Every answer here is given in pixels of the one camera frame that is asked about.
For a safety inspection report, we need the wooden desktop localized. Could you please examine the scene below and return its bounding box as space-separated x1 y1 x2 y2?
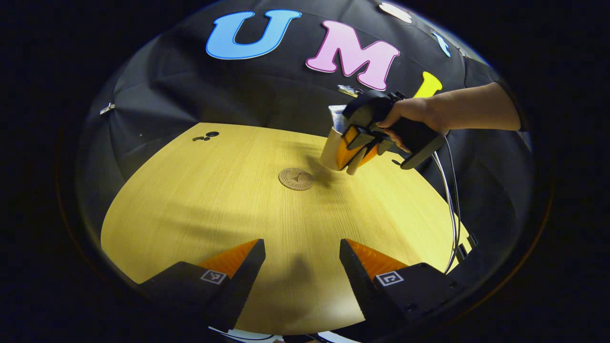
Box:
100 122 472 335

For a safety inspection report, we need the white cable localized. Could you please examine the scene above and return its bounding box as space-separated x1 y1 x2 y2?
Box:
431 151 459 274

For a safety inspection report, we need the black cable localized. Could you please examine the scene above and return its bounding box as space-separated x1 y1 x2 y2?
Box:
446 138 465 258

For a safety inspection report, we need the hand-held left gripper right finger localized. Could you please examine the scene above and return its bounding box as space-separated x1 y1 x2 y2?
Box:
339 238 465 329

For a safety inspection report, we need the round wooden coaster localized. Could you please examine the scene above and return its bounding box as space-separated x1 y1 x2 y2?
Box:
278 167 315 192

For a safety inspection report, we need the black backdrop cloth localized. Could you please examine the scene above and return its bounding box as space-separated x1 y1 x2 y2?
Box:
76 0 537 267

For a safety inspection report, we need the beige cup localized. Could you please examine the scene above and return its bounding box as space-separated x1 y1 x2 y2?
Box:
319 125 368 176

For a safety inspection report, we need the white toothpaste tube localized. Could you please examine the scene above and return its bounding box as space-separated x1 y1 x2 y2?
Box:
328 105 349 135

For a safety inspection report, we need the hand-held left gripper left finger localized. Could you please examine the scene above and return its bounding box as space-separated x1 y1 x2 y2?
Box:
138 238 266 332

